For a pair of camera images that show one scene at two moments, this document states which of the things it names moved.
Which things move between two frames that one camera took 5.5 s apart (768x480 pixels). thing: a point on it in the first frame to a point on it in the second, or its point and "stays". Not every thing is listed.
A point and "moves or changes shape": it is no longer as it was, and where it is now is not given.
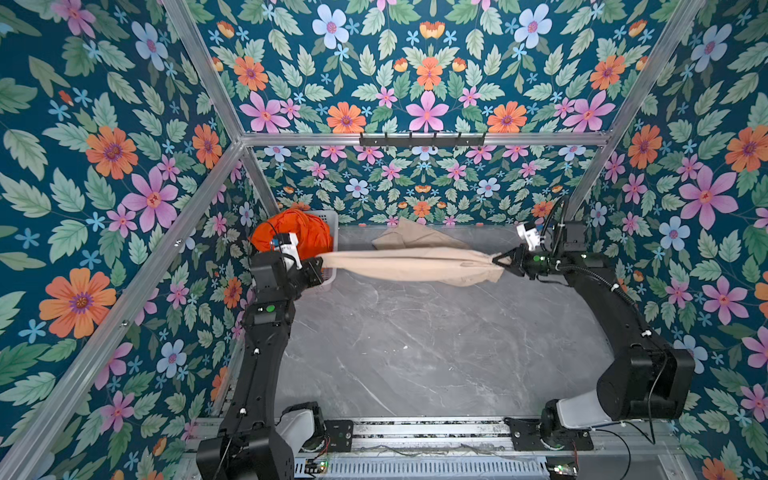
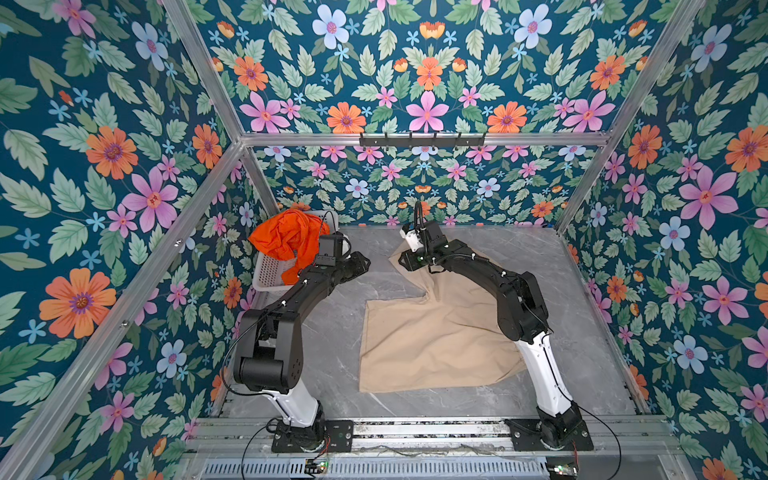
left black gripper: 310,268 to 358,265
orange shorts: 314,235 stays
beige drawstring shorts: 414,253 moves or changes shape
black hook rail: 421,141 stays
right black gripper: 519,263 to 409,262
